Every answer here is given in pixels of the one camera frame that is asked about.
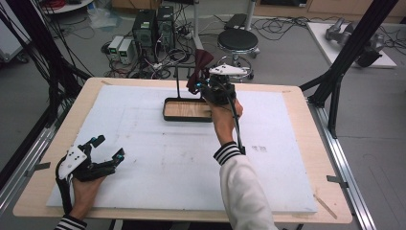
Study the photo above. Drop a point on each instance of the white foam board mat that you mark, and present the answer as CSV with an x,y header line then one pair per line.
x,y
153,166

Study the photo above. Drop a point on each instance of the black metal frame stand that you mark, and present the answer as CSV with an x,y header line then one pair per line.
x,y
348,54
35,38

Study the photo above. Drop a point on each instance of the clear plastic bag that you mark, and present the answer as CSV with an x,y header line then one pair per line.
x,y
102,17

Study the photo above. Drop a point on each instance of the white floor platform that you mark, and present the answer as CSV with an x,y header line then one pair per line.
x,y
325,41

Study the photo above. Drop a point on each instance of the white desk leg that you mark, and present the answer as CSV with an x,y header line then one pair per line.
x,y
198,32

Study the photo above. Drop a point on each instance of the white bench power supply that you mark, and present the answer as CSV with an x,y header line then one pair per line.
x,y
126,51
115,46

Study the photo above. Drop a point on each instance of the grey robot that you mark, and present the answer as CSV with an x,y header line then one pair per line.
x,y
338,32

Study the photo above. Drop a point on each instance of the person's right hand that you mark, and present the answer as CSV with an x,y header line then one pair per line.
x,y
225,121

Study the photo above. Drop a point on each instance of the thin wooden stick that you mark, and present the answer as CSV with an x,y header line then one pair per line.
x,y
325,207

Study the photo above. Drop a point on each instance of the white round table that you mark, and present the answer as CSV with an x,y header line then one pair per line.
x,y
68,7

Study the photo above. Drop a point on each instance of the black hook rack wooden tray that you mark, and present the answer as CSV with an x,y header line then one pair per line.
x,y
186,109

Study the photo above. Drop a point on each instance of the black round stool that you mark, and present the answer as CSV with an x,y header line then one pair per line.
x,y
237,40

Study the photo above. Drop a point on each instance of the metal table clamp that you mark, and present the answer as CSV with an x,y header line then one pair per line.
x,y
336,180
37,168

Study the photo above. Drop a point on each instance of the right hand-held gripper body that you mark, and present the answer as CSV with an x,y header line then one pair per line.
x,y
220,92

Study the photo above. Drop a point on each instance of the black computer tower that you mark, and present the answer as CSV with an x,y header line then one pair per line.
x,y
166,27
144,32

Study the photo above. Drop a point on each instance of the person's left hand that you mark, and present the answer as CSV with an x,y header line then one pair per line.
x,y
84,195

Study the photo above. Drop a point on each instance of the flat black box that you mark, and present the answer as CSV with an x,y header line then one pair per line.
x,y
236,21

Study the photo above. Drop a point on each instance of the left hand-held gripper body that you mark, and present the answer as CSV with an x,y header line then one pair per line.
x,y
75,159

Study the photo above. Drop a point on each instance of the aluminium rail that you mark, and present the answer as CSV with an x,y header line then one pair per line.
x,y
344,166
22,166

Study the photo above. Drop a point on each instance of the dark red striped bow tie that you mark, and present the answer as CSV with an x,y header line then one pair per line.
x,y
200,64

